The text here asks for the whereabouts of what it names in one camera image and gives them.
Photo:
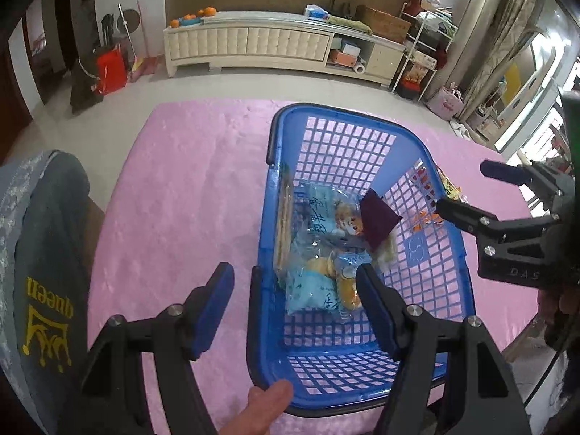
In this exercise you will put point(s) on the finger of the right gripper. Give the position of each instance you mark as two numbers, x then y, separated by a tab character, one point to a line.
476	222
538	177

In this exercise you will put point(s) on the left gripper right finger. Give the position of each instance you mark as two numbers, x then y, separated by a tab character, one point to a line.
407	331

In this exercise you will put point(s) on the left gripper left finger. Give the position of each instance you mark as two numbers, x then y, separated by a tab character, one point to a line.
182	331

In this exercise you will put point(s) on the orange chocolate bar wrapper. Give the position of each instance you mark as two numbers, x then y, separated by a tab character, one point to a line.
423	219

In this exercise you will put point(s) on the small round cake packet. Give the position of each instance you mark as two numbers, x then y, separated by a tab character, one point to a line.
344	273

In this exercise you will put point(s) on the blue plastic basket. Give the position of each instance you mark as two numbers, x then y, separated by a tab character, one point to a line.
345	189

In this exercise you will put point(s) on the purple snack sachet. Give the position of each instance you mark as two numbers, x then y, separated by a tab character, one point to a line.
378	219

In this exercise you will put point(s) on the green soda cracker pack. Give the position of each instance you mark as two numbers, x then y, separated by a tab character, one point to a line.
284	218

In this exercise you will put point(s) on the light blue egg-yolk pastry bag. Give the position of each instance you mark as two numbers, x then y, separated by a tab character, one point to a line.
326	217

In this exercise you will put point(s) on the orange snack bag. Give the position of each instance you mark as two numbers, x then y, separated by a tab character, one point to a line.
450	189

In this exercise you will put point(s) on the clear bag of pastries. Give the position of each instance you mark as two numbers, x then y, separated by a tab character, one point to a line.
310	285

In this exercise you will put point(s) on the person's right hand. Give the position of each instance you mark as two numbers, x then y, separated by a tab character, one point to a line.
558	307

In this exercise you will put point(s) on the person's left hand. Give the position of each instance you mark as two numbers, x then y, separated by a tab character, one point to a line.
263	408

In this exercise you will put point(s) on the white slippers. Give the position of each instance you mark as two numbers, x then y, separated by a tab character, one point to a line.
460	130

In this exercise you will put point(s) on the pink shopping bag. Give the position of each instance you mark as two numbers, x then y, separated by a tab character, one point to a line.
447	102

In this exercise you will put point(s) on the patterned curtain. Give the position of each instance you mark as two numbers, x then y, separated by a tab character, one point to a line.
508	31

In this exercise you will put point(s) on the white metal shelf rack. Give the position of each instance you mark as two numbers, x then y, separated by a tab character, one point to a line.
427	42

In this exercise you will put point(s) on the silver standing air conditioner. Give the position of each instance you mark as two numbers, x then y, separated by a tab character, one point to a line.
473	19

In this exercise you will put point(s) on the cardboard box on cabinet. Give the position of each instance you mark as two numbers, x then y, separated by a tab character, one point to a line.
383	24

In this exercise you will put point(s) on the black bag on floor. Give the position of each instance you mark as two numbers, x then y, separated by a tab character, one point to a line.
85	91

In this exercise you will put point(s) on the blue tissue pack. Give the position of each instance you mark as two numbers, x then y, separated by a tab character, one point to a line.
316	12

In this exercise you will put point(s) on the red bag on floor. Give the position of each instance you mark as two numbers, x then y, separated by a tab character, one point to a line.
112	75

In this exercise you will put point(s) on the dark wooden door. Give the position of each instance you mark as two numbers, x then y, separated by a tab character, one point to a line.
14	115

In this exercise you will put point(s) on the cream TV cabinet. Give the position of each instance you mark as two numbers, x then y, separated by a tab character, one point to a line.
269	40

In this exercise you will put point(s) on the oranges on cabinet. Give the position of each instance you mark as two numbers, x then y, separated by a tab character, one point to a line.
193	19

